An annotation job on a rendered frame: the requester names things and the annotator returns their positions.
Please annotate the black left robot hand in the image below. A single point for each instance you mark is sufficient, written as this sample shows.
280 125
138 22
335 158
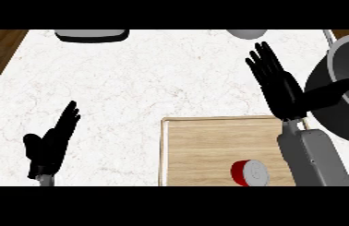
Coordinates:
51 146

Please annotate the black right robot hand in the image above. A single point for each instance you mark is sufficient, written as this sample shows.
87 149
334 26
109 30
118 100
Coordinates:
282 91

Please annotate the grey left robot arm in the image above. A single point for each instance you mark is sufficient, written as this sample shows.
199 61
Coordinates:
47 180

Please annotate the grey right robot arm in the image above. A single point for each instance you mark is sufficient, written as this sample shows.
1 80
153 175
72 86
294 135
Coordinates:
311 157

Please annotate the black pot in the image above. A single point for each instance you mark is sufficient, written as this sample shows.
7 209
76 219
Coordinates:
331 88

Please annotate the pale wooden tray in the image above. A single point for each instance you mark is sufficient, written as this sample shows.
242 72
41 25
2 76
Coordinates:
223 149

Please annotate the red can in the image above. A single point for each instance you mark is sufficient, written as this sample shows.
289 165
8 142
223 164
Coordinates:
251 173

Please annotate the grey rounded object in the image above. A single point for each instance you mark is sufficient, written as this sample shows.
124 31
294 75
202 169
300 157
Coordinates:
248 33

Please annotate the black and grey appliance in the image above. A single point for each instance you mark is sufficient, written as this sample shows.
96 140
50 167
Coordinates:
93 35

